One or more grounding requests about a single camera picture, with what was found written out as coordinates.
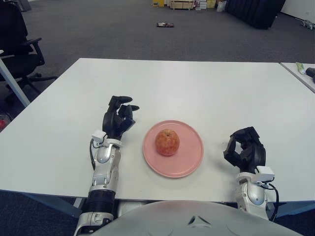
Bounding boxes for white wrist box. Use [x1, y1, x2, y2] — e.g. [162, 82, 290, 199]
[91, 131, 108, 144]
[255, 166, 275, 184]

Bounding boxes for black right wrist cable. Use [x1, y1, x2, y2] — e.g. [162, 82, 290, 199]
[264, 181, 280, 222]

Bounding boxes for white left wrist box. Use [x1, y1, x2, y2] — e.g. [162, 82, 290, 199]
[91, 131, 108, 144]

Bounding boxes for black office chair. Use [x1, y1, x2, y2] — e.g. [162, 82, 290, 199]
[0, 0, 59, 104]

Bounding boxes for red apple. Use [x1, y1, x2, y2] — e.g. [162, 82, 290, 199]
[155, 129, 180, 157]

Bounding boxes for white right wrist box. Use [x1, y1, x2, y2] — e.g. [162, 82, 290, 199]
[255, 166, 275, 184]

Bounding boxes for grey robot torso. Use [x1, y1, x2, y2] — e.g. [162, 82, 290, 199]
[92, 200, 306, 236]

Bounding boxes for wooden crate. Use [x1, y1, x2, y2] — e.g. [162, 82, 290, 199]
[171, 0, 195, 10]

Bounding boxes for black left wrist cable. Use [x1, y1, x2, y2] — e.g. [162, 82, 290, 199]
[89, 139, 99, 170]

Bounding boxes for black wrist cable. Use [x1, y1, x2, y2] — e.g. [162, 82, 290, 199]
[89, 139, 99, 170]
[264, 181, 280, 222]

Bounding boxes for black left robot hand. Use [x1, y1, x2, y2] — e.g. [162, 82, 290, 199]
[102, 95, 140, 142]

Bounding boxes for stacked cardboard boxes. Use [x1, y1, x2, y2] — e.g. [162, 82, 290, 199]
[195, 0, 217, 10]

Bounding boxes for black curtain partition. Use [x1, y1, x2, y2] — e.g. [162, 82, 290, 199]
[225, 0, 286, 30]

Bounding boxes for pale desk leg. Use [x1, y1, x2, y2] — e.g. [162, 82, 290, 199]
[0, 59, 31, 108]

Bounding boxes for small red object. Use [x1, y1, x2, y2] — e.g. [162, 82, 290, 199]
[0, 113, 12, 132]

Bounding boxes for pink round plate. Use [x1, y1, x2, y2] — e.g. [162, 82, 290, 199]
[142, 119, 204, 178]

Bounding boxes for blue-grey table frame beam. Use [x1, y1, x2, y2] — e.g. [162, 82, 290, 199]
[267, 200, 315, 218]
[21, 193, 83, 218]

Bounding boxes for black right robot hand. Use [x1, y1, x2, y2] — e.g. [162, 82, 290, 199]
[223, 126, 267, 174]

